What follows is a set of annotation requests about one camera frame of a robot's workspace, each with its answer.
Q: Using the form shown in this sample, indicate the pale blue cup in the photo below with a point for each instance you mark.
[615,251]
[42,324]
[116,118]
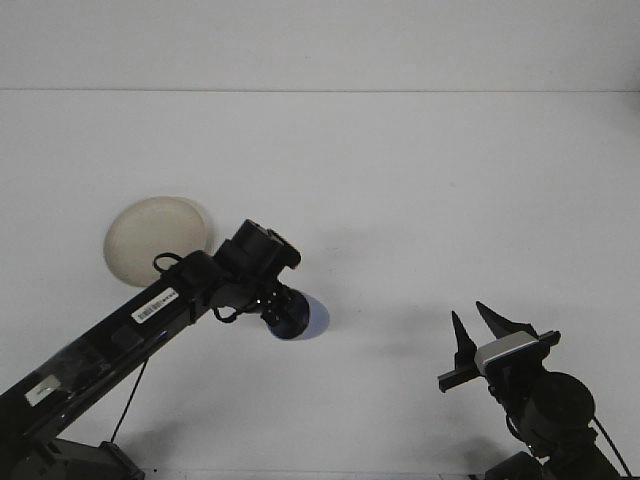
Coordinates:
[320,315]

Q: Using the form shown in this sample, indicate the pale round plate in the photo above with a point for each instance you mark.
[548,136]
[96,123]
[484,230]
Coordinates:
[145,230]

